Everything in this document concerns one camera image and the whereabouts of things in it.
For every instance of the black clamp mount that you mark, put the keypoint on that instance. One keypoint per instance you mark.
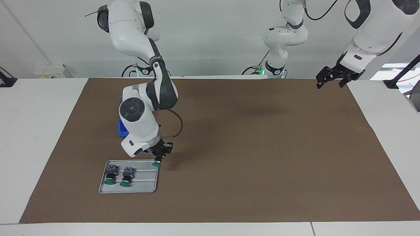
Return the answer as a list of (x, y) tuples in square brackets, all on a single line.
[(6, 80)]

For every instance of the green push button switch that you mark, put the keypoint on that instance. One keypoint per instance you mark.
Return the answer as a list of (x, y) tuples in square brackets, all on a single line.
[(157, 165), (127, 173), (111, 172)]

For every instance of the silver metal tray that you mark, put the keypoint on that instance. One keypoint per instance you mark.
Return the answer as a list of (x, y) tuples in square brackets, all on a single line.
[(144, 183)]

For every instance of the white power strip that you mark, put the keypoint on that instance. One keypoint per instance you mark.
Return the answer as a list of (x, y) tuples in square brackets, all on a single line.
[(52, 72)]

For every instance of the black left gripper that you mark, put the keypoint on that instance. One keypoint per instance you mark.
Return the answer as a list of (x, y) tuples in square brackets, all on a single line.
[(347, 68)]

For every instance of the blue plastic storage bin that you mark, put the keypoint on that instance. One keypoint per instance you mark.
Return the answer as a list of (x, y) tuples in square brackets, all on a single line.
[(123, 131)]

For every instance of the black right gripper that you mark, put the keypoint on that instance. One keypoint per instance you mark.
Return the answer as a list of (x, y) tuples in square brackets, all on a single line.
[(157, 148)]

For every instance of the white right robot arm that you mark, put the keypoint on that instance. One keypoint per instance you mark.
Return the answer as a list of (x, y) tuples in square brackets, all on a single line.
[(141, 124)]

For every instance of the grey office chair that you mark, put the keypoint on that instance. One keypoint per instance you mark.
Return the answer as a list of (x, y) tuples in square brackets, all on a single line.
[(415, 98)]

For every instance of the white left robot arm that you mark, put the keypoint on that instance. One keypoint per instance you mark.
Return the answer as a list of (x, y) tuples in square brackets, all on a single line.
[(285, 36)]

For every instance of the black camera stand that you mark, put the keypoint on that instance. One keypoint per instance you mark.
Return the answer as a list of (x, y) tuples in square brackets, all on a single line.
[(402, 73)]

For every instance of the brown paper table mat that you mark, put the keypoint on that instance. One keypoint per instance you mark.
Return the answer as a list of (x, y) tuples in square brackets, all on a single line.
[(246, 164)]

